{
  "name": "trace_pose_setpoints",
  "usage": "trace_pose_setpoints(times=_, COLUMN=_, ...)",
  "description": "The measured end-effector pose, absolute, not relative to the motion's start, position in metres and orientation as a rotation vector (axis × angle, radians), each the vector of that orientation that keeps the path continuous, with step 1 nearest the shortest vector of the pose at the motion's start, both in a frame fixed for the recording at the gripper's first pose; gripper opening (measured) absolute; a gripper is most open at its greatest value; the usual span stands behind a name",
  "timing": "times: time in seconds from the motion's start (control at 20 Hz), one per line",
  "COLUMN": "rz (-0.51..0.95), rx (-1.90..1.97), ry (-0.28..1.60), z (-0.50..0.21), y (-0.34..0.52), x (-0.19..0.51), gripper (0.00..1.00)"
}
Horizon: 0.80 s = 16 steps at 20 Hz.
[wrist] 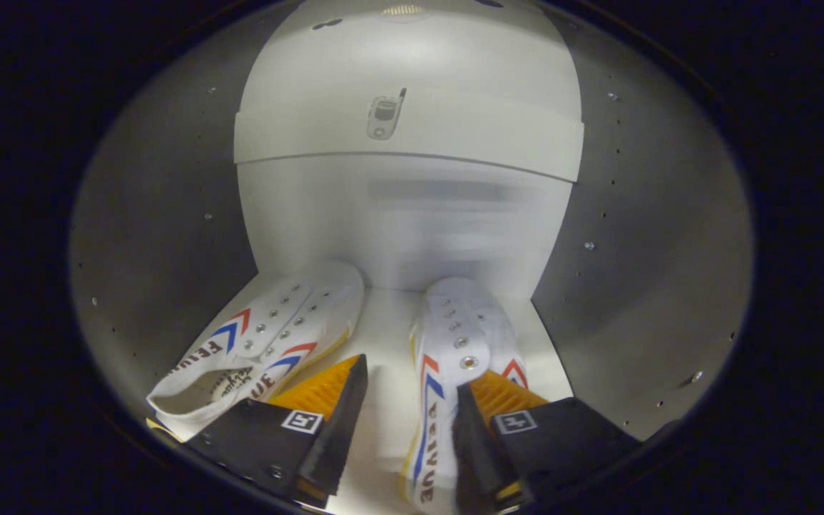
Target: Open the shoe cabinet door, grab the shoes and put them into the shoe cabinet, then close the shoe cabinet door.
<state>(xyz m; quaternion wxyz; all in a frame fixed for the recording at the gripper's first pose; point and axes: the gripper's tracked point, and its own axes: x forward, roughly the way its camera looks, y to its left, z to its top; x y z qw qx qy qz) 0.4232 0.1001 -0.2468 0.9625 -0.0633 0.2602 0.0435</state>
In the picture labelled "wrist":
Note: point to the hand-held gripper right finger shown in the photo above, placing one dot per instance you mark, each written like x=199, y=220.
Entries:
x=473, y=450

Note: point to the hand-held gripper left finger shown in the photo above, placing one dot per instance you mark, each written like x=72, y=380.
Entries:
x=337, y=429

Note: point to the white canvas shoe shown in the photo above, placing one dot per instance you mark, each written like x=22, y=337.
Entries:
x=455, y=322
x=269, y=322

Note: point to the grey shoe cabinet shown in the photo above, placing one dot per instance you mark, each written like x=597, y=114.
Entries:
x=169, y=179

